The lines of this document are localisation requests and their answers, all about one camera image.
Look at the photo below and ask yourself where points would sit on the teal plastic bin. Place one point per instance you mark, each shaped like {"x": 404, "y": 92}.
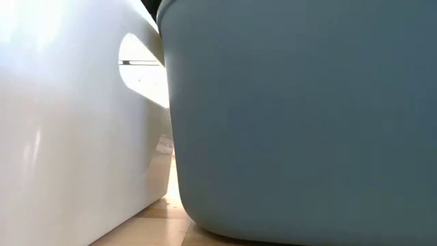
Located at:
{"x": 290, "y": 136}

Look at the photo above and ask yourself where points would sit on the long ceiling light strip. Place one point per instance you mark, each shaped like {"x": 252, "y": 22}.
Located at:
{"x": 136, "y": 62}

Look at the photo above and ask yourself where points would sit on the white plastic bin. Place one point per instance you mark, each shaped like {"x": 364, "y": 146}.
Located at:
{"x": 68, "y": 136}

